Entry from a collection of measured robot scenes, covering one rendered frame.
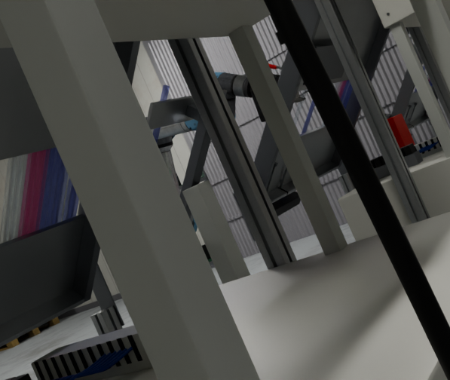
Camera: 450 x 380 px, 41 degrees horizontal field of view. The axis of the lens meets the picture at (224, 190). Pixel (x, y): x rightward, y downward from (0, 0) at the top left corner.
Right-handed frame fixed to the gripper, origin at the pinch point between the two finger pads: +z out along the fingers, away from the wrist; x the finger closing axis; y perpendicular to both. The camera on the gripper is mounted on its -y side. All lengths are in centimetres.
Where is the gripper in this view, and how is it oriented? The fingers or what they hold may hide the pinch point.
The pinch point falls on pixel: (300, 100)
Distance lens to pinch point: 204.0
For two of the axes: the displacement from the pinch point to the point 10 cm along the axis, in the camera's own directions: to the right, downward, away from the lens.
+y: 0.5, -9.5, -3.1
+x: 5.4, -2.3, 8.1
